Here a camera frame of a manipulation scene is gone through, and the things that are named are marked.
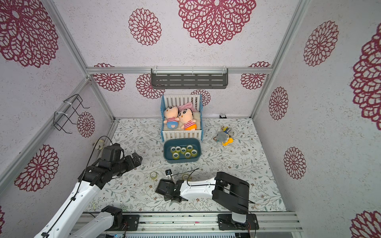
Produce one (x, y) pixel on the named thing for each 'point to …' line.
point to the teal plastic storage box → (182, 142)
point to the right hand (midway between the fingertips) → (172, 189)
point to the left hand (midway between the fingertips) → (136, 162)
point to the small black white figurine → (222, 115)
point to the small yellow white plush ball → (99, 145)
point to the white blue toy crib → (197, 100)
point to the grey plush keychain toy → (223, 136)
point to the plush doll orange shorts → (185, 116)
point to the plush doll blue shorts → (171, 113)
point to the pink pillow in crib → (188, 105)
